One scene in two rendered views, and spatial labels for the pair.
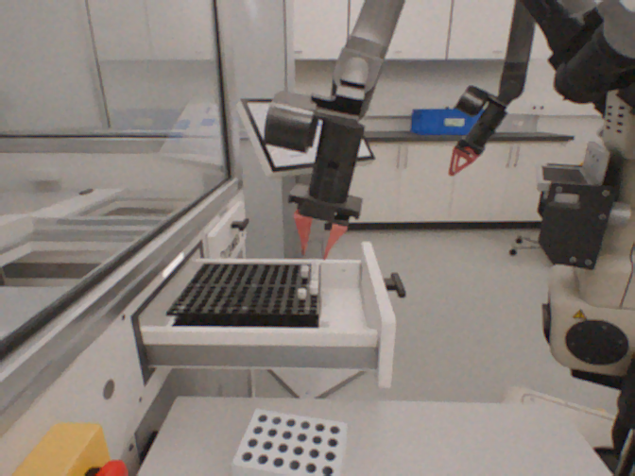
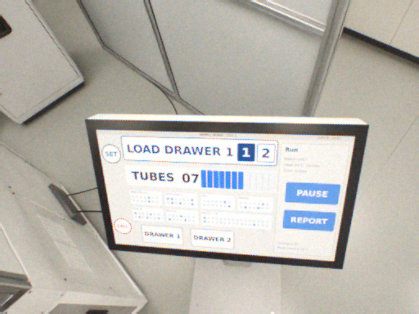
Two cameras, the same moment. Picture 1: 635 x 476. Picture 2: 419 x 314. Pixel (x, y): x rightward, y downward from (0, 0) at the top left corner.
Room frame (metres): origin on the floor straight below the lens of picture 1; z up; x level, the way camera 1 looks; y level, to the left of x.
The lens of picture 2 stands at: (1.42, -0.17, 1.60)
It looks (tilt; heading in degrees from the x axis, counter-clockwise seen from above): 60 degrees down; 54
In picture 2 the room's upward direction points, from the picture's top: 11 degrees counter-clockwise
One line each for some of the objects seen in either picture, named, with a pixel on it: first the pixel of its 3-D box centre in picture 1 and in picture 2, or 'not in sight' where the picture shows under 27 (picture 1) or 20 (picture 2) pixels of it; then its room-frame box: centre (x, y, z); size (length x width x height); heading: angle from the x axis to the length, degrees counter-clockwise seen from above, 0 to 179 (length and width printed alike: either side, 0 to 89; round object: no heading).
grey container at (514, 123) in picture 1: (509, 123); not in sight; (3.89, -1.92, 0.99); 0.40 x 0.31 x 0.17; 91
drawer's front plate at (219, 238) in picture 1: (229, 236); not in sight; (0.88, 0.21, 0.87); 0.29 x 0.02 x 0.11; 178
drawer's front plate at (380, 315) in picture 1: (372, 300); not in sight; (0.55, -0.10, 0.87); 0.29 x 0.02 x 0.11; 178
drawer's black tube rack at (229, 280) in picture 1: (254, 301); not in sight; (0.56, 0.10, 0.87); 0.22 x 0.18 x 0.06; 88
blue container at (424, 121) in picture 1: (447, 121); not in sight; (3.80, -1.27, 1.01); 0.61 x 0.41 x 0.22; 91
